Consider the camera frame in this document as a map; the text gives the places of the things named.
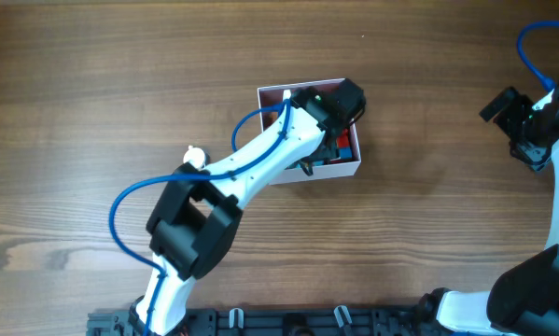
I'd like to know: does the colourful two-by-two cube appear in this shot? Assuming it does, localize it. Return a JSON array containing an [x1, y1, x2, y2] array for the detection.
[[337, 147, 354, 162]]

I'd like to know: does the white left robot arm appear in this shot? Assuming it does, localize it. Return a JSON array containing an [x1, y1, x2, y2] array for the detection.
[[122, 80, 366, 335]]

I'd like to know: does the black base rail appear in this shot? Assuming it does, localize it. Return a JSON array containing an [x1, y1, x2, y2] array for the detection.
[[86, 305, 448, 336]]

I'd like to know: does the white pink-lined box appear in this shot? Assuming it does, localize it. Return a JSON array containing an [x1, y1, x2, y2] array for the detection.
[[257, 78, 362, 185]]

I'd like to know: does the red toy fire truck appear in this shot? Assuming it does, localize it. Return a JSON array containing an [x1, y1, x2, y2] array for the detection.
[[336, 129, 351, 149]]

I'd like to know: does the white wooden rattle drum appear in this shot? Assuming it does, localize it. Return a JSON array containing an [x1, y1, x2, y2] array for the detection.
[[183, 146, 210, 170]]

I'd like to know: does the yellow blue duck toy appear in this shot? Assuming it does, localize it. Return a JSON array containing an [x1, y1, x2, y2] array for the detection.
[[288, 160, 328, 169]]

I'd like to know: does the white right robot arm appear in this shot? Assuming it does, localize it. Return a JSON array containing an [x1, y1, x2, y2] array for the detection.
[[411, 78, 559, 335]]

